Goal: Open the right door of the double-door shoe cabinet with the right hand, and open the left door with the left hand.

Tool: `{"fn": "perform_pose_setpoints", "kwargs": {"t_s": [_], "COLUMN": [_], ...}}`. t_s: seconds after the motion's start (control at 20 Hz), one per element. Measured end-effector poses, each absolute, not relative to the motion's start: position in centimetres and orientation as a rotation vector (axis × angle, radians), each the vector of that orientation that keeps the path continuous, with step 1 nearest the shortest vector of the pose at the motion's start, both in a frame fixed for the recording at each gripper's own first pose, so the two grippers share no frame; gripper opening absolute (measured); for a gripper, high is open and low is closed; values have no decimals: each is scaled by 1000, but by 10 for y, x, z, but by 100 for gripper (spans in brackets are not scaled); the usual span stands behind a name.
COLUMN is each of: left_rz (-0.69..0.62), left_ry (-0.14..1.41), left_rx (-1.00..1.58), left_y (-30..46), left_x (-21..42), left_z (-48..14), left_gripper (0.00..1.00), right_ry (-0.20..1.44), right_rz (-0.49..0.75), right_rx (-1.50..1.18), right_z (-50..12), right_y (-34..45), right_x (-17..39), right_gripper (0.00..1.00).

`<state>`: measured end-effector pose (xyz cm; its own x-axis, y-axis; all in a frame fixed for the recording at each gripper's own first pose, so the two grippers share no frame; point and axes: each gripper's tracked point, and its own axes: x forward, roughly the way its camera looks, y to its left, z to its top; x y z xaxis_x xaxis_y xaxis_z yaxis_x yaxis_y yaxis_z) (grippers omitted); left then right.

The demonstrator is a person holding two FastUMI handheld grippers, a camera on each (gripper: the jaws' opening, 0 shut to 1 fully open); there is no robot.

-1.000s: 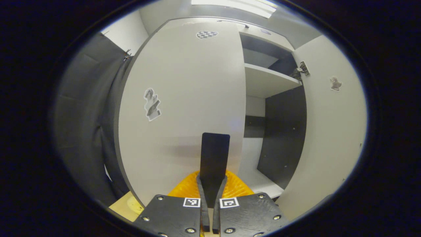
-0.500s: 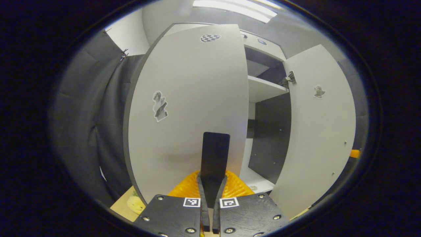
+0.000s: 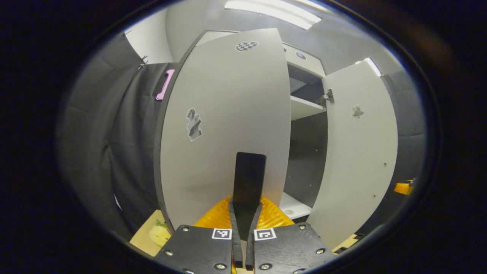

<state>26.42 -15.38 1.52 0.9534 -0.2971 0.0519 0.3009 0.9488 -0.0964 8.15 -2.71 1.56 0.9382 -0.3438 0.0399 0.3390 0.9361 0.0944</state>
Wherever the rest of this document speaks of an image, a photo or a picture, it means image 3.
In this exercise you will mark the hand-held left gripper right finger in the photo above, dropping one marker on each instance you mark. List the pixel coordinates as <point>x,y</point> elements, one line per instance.
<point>250,247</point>

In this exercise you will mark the large ceiling light panel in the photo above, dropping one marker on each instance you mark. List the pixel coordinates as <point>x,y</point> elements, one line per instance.
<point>274,13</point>

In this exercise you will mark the metal door hinge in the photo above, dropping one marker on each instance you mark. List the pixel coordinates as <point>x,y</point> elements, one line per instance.
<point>328,97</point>

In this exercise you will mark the yellow plush toy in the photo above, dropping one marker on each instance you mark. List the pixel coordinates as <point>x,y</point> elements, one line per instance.
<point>159,236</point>

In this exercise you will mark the black backdrop cloth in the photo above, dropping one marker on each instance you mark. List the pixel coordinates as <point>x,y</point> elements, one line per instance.
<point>133,152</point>
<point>411,125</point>
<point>83,133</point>

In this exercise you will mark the beige cabinet drawer front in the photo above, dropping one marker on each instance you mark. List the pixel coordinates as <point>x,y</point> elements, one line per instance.
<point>314,66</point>

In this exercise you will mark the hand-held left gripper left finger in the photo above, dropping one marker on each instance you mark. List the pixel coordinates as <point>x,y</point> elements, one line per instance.
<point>236,247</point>

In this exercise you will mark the beige shoe cabinet door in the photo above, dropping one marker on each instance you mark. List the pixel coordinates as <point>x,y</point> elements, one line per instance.
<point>357,160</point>
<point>228,95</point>

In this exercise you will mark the double-door shoe cabinet body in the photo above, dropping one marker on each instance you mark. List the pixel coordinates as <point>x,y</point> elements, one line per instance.
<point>304,108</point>

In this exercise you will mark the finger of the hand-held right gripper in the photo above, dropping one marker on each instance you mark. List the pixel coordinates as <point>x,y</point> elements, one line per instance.
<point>403,188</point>

